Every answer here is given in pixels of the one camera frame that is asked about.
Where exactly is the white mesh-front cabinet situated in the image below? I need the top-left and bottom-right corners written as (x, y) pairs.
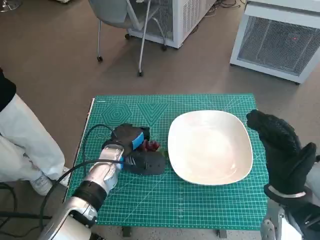
top-left (125, 0), bottom-right (219, 50)
top-left (229, 0), bottom-right (320, 85)

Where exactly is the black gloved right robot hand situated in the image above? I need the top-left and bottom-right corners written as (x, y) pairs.
top-left (246, 109), bottom-right (318, 196)

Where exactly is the red toy grapes bunch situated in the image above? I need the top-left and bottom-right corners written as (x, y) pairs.
top-left (141, 139), bottom-right (169, 159)

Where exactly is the person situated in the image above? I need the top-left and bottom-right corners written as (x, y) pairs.
top-left (0, 67), bottom-right (71, 197)

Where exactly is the green cutting mat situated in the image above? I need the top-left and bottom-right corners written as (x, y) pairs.
top-left (65, 93), bottom-right (270, 231)

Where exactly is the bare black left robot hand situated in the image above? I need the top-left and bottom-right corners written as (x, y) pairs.
top-left (109, 123), bottom-right (151, 154)

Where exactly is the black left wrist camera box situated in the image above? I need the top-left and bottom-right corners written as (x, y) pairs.
top-left (124, 151), bottom-right (166, 176)

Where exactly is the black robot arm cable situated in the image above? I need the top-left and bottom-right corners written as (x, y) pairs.
top-left (39, 159), bottom-right (125, 240)
top-left (81, 123), bottom-right (118, 166)

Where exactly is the black floor cable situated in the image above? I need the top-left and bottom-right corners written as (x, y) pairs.
top-left (0, 182), bottom-right (53, 240)

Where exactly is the grey office chair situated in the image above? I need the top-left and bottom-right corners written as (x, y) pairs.
top-left (88, 0), bottom-right (168, 77)

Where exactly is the white square plate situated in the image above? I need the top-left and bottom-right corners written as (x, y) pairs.
top-left (167, 110), bottom-right (254, 186)

